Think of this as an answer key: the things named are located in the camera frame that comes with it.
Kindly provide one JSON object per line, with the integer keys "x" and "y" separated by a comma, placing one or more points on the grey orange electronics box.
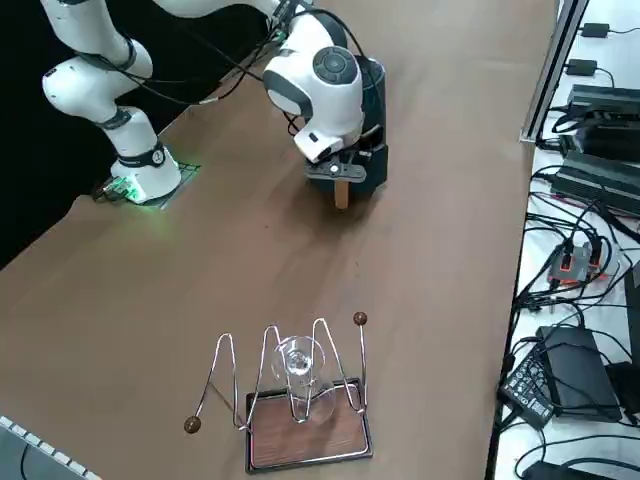
{"x": 575, "y": 265}

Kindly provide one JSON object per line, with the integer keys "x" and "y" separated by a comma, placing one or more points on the black adapter with label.
{"x": 527, "y": 395}

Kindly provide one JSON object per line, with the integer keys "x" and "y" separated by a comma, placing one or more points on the small black power adapter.
{"x": 596, "y": 29}
{"x": 582, "y": 67}

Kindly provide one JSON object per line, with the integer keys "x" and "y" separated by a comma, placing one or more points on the aluminium profile rail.
{"x": 550, "y": 75}

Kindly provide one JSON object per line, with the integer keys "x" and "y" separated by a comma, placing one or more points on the black flat device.
{"x": 555, "y": 472}

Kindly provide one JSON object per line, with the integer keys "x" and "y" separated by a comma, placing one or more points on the large black power brick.
{"x": 580, "y": 375}

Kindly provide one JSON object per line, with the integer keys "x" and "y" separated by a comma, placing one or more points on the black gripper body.
{"x": 371, "y": 145}

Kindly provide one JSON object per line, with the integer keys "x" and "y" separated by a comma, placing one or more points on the clear wine glass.
{"x": 299, "y": 360}

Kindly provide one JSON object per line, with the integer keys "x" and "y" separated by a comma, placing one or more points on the black upright panel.
{"x": 634, "y": 310}

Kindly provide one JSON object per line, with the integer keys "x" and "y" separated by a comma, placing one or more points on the black pouch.
{"x": 627, "y": 395}

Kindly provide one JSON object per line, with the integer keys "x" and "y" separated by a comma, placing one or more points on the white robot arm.
{"x": 80, "y": 85}

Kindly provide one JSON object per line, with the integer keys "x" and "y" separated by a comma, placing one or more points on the black ribbed power supply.
{"x": 610, "y": 142}
{"x": 610, "y": 100}
{"x": 600, "y": 182}

